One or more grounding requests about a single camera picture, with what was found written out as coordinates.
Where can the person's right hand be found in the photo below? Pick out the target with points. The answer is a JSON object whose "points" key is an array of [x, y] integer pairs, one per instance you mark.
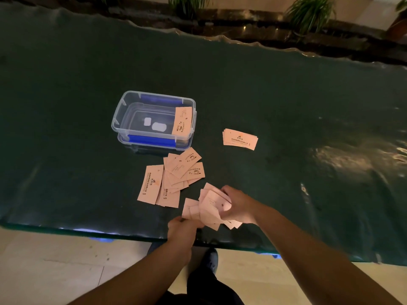
{"points": [[243, 206]]}

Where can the person's left hand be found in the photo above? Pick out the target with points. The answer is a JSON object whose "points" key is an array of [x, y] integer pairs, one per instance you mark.
{"points": [[182, 233]]}

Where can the person's right fingers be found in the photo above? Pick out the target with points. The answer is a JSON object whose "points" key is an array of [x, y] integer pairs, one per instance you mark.
{"points": [[226, 191]]}

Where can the person's left fingers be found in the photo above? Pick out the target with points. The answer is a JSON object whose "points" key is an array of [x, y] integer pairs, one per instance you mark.
{"points": [[195, 224]]}

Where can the bunch of fanned pink cards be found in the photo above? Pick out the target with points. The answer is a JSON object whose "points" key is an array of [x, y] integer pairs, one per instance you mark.
{"points": [[208, 203]]}

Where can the person's left forearm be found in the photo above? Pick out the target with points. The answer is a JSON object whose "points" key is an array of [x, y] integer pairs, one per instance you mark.
{"points": [[136, 276]]}

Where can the person's right forearm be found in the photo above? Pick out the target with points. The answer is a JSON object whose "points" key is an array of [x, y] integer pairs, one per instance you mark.
{"points": [[318, 260]]}

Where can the dark blue shoe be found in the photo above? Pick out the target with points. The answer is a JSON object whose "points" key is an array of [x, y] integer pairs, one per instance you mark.
{"points": [[211, 260]]}

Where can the scattered pile of pink cards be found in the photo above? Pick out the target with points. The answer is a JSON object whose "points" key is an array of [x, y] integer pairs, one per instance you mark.
{"points": [[168, 181]]}

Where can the neat stack of pink cards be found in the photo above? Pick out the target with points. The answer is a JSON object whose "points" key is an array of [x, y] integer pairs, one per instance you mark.
{"points": [[240, 139]]}

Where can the black trousers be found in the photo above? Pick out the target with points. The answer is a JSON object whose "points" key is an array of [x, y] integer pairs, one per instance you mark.
{"points": [[206, 290]]}

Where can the pink card with cup print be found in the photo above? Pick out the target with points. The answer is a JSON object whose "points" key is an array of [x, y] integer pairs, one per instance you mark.
{"points": [[183, 121]]}

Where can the dark green table cover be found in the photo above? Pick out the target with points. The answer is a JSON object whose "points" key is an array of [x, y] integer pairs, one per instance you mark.
{"points": [[286, 101]]}

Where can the clear plastic storage box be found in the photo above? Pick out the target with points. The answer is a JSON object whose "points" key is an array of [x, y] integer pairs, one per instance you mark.
{"points": [[140, 119]]}

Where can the dark stone ledge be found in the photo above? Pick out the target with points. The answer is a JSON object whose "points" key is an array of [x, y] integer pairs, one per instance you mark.
{"points": [[286, 31]]}

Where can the green leafy plant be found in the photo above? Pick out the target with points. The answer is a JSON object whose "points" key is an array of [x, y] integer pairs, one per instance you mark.
{"points": [[188, 3], [310, 12]]}

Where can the brown plant pot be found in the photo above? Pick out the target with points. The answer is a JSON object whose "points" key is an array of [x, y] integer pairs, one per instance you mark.
{"points": [[397, 26]]}

